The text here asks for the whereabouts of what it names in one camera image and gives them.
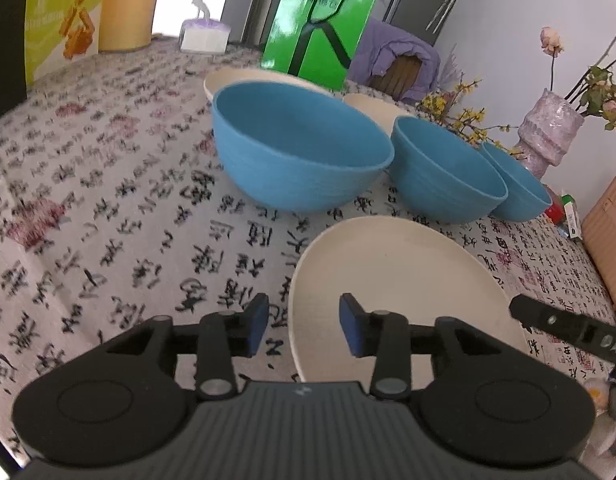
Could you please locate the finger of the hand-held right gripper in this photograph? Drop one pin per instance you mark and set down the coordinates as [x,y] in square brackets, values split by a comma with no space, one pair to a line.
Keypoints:
[553,317]

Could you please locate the calligraphy print tablecloth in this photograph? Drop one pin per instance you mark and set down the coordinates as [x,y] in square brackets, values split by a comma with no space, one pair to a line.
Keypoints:
[113,210]

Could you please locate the person's right hand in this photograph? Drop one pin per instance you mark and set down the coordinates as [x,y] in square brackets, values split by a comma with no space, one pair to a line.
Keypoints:
[600,430]

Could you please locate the black paper bag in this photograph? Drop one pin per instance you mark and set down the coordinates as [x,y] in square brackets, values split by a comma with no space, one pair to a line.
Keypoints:
[5,35]

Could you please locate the blue bowl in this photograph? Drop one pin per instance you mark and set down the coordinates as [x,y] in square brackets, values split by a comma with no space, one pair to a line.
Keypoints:
[438,185]
[523,195]
[298,160]

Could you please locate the dried purple grass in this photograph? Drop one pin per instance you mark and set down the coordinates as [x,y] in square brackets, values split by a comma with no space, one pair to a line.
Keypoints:
[453,67]

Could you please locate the tan cardboard box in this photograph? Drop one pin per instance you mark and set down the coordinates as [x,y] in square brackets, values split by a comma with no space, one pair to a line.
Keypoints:
[608,240]

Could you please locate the dried pink flowers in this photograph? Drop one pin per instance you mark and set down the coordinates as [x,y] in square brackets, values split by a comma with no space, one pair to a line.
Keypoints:
[550,40]

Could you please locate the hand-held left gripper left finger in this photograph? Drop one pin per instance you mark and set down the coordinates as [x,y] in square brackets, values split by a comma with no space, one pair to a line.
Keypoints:
[258,322]

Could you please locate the tissue pack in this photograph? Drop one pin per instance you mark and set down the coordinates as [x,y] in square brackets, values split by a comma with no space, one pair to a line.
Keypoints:
[203,37]

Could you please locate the grey refrigerator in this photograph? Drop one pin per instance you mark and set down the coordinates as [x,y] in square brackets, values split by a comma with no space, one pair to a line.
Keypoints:
[413,5]

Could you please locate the purple jacket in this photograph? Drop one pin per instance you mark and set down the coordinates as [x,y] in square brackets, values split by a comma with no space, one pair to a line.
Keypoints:
[388,42]

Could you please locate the cream plate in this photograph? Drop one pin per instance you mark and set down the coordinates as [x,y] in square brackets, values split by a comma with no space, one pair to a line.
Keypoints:
[378,107]
[403,270]

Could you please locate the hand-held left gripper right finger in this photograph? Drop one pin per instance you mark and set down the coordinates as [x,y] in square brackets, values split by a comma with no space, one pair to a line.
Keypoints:
[350,325]

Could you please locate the yellow-green gift box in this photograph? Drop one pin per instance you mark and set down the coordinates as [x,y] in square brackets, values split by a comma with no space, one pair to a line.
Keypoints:
[53,20]

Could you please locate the green and white carton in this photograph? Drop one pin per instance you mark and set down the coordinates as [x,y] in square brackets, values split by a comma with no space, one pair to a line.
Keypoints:
[572,217]

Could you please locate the green paper bag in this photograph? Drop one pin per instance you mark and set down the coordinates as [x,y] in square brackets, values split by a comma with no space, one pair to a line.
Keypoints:
[328,45]

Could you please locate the tan thermos jug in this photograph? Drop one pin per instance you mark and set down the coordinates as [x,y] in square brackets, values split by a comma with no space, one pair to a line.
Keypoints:
[128,10]

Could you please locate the yellow flower branch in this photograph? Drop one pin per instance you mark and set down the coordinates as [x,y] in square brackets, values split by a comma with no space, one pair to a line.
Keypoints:
[438,102]

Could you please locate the white umbrella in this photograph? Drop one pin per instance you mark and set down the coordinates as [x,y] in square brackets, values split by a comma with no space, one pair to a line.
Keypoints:
[445,5]

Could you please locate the wooden chair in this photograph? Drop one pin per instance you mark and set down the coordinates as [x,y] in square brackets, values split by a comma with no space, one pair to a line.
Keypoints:
[400,77]

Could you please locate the cream bowl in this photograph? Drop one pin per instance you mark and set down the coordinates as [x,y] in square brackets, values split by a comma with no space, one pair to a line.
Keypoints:
[238,80]

